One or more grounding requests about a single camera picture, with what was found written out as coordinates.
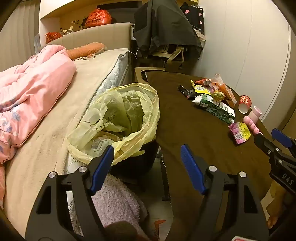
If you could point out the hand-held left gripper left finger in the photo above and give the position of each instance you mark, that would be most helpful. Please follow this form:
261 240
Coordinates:
101 170

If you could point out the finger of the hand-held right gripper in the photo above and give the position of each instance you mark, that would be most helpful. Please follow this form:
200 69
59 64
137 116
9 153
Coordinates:
264 144
281 138

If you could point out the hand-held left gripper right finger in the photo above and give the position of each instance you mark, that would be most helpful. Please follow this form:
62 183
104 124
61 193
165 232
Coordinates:
192 170

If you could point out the pink cartoon snack wrapper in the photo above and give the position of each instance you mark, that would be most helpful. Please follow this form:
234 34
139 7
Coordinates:
239 133

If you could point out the black trash bin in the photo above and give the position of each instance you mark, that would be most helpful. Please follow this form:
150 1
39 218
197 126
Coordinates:
136 162

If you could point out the red paper cup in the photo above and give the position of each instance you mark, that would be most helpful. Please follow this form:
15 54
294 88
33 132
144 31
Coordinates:
244 103

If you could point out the green white drink carton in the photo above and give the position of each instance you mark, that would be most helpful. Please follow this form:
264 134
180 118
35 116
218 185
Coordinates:
214 107

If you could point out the yellow crinkled snack packet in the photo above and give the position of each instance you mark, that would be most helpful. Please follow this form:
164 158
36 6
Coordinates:
218 95

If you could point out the clear orange plastic wrapper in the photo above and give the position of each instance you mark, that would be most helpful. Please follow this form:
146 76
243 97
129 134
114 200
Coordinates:
225 89

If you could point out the yellow plastic bin liner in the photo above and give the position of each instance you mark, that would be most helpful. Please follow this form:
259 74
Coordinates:
136 109

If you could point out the black snack wrapper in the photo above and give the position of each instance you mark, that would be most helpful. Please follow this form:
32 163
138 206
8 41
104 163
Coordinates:
185 90

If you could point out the yellow labelled snack wrapper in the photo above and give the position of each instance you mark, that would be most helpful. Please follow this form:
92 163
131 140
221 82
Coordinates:
201 89

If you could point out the red snack wrapper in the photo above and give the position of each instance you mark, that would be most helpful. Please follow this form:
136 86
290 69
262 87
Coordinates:
203 81

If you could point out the person's right hand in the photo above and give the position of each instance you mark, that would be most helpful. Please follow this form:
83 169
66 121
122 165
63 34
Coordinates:
276 204

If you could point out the pink caterpillar toy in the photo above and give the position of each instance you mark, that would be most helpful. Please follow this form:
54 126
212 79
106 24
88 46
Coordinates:
252 125

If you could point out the pink tumbler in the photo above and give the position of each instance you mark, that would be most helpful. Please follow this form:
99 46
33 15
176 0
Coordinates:
255 114

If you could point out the purple fluffy towel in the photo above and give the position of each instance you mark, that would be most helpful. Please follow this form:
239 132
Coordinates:
118 201

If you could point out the brown tablecloth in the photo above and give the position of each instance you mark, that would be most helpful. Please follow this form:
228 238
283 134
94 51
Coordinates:
192 129

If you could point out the bed with beige sheet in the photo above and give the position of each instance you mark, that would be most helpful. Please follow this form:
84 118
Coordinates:
69 111

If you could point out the white quilted mattress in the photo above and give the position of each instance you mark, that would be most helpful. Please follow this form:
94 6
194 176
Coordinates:
113 74

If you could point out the pink floral quilt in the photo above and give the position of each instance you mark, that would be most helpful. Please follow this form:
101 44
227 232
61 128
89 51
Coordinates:
37 88

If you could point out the orange pillow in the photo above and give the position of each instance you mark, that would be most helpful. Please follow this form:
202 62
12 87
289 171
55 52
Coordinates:
85 49

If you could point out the beige folded clothes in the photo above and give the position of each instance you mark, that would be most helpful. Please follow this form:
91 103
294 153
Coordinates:
200 34

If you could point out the small red plastic bag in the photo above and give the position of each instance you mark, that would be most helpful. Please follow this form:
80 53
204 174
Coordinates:
53 37

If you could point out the white bunny toy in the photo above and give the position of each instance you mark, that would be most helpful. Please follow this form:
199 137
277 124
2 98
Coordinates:
67 31

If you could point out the black pink-dotted garment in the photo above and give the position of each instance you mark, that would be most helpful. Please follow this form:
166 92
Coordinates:
193 16

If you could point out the chair draped with dark jacket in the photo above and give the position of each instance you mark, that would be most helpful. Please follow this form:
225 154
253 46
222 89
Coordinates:
161 25

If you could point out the small flower bunch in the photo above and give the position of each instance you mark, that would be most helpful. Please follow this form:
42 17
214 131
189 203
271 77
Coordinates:
77 24

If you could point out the large orange plastic bag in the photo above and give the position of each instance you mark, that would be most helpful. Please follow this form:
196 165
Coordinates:
98 18

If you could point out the beige pleated curtain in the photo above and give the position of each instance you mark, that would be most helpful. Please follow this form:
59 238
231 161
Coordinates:
16 39

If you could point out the beige upholstered bed frame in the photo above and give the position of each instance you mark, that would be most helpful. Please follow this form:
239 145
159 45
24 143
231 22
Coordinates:
97 34

